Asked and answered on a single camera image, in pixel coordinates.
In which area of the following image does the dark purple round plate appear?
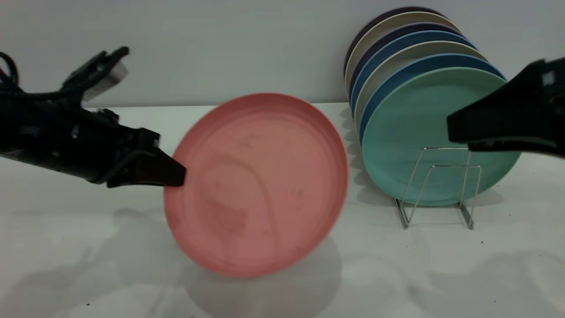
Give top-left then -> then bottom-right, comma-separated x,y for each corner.
343,7 -> 446,76
347,23 -> 462,100

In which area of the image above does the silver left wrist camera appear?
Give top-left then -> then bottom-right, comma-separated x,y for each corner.
82,61 -> 129,102

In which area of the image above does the blue round plate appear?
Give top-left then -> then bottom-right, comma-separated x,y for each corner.
350,30 -> 477,116
358,54 -> 506,144

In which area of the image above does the pink round plate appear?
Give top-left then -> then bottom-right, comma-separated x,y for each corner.
164,93 -> 349,278

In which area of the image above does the green round plate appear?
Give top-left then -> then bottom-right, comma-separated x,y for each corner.
361,67 -> 522,207

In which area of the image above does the metal wire plate rack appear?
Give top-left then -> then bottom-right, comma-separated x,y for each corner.
394,148 -> 482,231

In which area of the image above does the beige round plate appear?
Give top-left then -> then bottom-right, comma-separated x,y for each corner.
344,12 -> 460,95
354,41 -> 488,133

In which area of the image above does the black braided cable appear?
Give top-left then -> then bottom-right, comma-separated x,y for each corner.
0,52 -> 84,101

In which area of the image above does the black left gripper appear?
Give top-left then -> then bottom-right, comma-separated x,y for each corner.
0,95 -> 186,189

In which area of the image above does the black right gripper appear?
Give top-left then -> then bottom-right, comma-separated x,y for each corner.
447,57 -> 565,158

